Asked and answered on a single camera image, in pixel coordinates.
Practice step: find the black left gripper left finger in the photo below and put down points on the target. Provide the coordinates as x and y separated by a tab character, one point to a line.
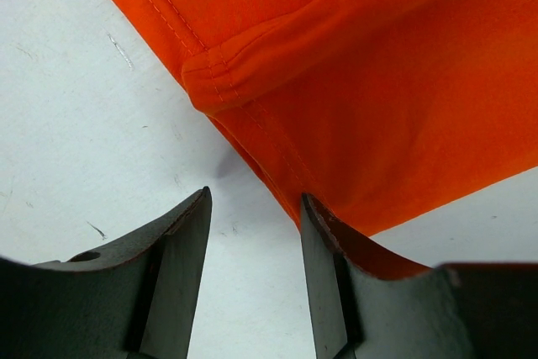
134	297

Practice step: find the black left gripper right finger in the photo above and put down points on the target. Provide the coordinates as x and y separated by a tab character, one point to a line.
366	301

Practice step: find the orange t-shirt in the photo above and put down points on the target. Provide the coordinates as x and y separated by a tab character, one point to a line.
381	109

